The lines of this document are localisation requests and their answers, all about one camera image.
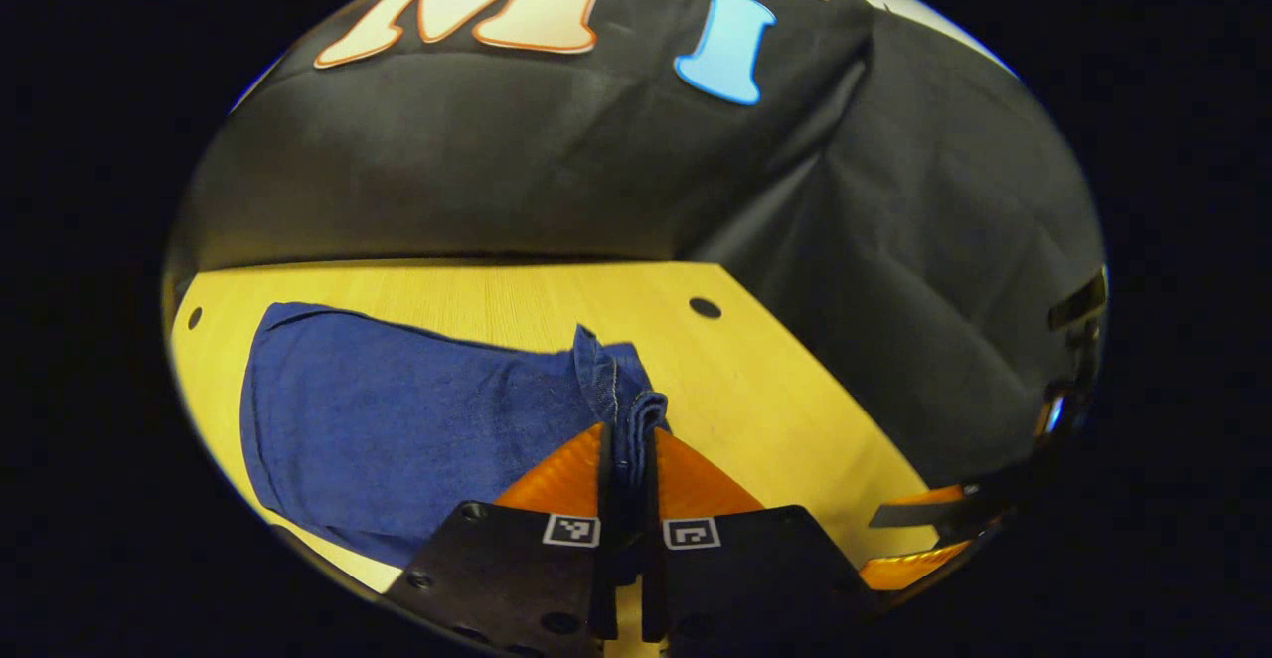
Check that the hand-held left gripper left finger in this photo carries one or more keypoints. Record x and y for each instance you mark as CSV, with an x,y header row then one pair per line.
x,y
517,578

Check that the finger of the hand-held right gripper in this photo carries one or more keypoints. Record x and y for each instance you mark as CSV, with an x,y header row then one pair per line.
x,y
914,569
934,514

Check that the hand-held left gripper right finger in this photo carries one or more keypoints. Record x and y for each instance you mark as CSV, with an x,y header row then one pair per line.
x,y
745,578

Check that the blue denim jeans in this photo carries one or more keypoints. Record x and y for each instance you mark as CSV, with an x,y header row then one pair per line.
x,y
417,429

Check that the black backdrop cloth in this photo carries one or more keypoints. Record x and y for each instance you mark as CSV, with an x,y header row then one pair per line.
x,y
616,161

